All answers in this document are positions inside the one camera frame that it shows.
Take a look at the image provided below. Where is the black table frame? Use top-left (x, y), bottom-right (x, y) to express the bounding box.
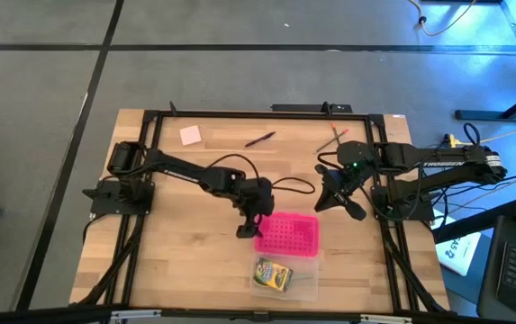
top-left (70, 101), bottom-right (455, 324)

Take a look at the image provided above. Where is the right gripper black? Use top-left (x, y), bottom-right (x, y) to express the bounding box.
top-left (313, 168), bottom-right (368, 221)

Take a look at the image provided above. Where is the black power strip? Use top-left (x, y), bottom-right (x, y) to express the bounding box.
top-left (270, 102), bottom-right (354, 114)

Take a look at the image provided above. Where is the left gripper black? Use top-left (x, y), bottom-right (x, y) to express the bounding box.
top-left (234, 176), bottom-right (276, 239)

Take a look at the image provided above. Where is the black desk frame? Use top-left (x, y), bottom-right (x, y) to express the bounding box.
top-left (454, 83), bottom-right (516, 122)

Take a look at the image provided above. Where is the green yellow crayon box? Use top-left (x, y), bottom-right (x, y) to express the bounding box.
top-left (251, 256), bottom-right (294, 293)

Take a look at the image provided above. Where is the beige floor cable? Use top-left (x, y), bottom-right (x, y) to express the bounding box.
top-left (408, 0), bottom-right (479, 38)

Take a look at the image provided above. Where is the pink and clear pencil case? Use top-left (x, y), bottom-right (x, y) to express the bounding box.
top-left (249, 211), bottom-right (321, 303)

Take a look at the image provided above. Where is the dark purple pen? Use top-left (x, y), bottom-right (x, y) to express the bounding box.
top-left (244, 130), bottom-right (277, 149)

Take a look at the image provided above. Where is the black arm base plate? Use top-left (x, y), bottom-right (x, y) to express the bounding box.
top-left (371, 184), bottom-right (437, 222)
top-left (81, 178), bottom-right (156, 216)

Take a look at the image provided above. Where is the white paper box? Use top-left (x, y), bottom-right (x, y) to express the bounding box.
top-left (434, 210), bottom-right (483, 277)

